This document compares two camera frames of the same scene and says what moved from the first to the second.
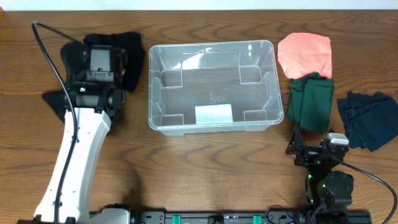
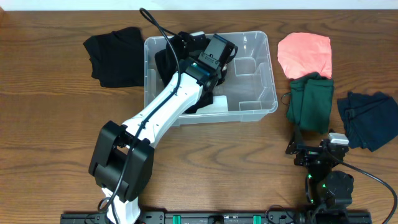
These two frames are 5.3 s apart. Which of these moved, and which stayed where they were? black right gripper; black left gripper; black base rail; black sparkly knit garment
Moved: black sparkly knit garment; black left gripper
Stayed: black right gripper; black base rail
